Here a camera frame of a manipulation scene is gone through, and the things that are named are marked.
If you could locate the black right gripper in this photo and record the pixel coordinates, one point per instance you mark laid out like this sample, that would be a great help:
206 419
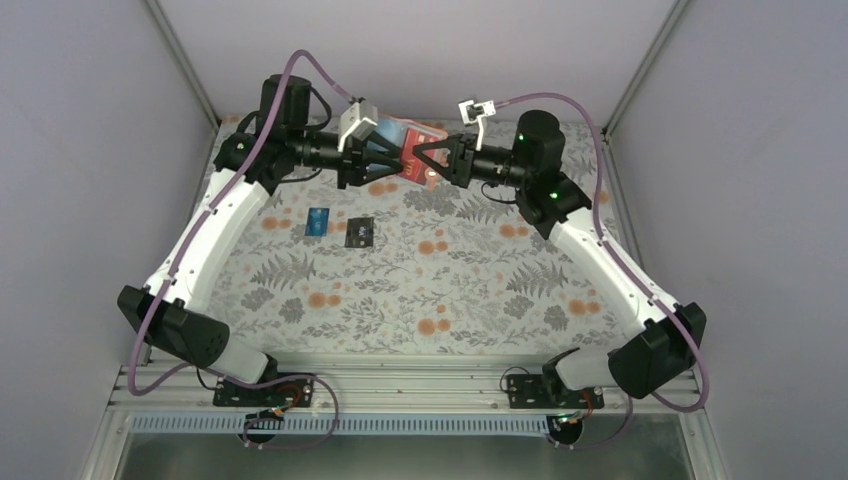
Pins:
460 148

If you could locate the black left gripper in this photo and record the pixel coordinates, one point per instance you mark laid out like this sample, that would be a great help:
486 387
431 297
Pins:
355 165

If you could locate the black VIP card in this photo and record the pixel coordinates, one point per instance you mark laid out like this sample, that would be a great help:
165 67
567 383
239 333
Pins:
356 233
370 231

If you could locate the blue credit card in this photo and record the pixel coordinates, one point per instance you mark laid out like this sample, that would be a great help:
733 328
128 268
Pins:
317 222

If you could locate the red VIP card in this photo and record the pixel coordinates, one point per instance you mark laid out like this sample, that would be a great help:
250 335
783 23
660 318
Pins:
413 169

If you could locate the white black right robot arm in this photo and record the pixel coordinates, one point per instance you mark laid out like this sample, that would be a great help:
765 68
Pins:
660 332

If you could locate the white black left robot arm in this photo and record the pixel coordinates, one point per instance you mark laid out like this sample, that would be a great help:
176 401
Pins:
169 311

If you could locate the floral patterned table mat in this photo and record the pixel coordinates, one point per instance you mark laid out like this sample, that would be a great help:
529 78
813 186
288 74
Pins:
451 270

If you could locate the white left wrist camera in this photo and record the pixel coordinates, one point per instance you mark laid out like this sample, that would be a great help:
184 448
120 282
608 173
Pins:
357 122

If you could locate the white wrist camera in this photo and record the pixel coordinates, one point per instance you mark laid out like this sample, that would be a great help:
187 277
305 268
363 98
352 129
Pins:
357 122
474 113

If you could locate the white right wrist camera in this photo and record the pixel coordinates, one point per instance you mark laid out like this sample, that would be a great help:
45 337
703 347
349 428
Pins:
474 113

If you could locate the aluminium mounting rail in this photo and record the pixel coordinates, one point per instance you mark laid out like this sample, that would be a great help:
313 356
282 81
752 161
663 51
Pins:
379 383

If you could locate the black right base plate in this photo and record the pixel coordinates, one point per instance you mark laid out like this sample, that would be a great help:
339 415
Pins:
533 392

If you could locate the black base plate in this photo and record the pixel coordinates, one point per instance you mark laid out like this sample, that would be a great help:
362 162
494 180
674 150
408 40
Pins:
297 391
533 392

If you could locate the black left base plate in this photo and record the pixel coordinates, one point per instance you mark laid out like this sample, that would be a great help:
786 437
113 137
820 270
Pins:
297 391

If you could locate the grey slotted cable duct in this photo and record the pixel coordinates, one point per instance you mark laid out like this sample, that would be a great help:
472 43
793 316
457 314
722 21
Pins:
347 424

